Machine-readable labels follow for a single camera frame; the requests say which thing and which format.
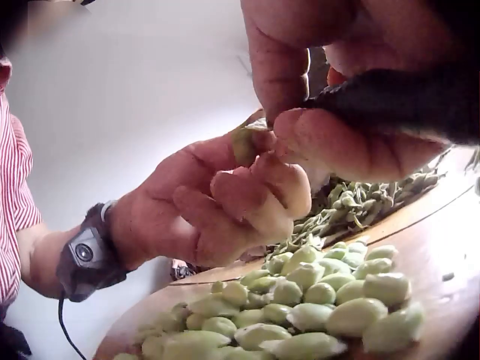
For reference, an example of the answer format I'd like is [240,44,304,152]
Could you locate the green soybean pod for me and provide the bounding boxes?
[230,123,272,168]

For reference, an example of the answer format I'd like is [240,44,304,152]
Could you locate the person's body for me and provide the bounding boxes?
[0,56,44,312]

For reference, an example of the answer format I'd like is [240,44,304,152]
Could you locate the person's right hand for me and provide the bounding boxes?
[240,0,480,181]

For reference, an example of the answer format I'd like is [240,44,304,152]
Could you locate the person's left hand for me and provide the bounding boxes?
[109,129,312,268]

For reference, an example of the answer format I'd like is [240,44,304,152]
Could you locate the person's right index finger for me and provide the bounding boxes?
[273,107,452,181]

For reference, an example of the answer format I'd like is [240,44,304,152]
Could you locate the person's left index finger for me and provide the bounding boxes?
[250,152,312,218]

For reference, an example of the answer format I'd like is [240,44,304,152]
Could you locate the pile of whole soybean pods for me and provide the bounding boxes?
[262,148,480,265]

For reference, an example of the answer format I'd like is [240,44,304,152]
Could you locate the person's right thumb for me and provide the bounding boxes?
[242,0,312,126]

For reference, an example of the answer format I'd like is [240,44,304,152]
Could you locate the person's left thumb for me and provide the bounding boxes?
[187,129,277,169]

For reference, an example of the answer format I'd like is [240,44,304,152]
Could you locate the black wrist band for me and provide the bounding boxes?
[56,202,130,303]

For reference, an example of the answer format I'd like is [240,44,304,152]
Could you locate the person's left middle finger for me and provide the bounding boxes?
[211,171,295,237]

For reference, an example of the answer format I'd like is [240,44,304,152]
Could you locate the orange and black hand tool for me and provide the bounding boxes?
[307,67,480,146]

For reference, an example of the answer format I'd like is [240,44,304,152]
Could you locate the person's legs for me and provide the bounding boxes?
[0,300,32,360]

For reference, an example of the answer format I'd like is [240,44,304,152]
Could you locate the pile of shelled green beans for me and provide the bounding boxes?
[133,240,426,360]

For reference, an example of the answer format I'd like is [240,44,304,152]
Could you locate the person's left ring finger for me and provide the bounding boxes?
[173,186,263,248]

